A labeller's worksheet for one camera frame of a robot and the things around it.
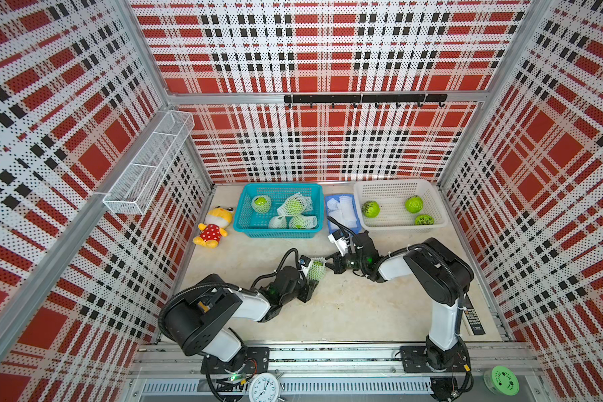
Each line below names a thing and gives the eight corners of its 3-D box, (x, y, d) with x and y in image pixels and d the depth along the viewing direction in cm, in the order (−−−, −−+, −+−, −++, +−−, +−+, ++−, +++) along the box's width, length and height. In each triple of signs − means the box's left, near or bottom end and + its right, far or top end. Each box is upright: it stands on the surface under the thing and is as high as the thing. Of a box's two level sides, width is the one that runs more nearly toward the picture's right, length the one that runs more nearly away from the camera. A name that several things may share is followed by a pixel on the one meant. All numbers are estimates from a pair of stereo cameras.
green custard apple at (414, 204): (406, 215, 111) (411, 206, 106) (403, 204, 115) (407, 195, 110) (419, 215, 111) (424, 206, 105) (415, 204, 115) (420, 195, 110)
